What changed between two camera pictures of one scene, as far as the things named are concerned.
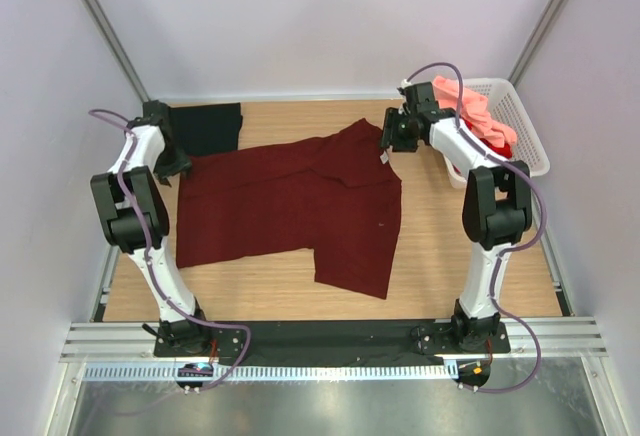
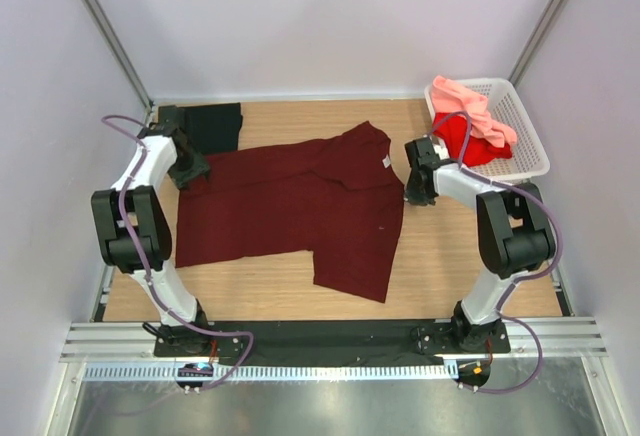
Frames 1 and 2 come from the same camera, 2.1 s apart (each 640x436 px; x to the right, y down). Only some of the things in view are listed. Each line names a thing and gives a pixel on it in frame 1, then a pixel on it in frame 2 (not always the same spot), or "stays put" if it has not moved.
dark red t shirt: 337,194 stays put
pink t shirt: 476,108 stays put
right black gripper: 389,136 → 415,198
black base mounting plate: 338,339 stays put
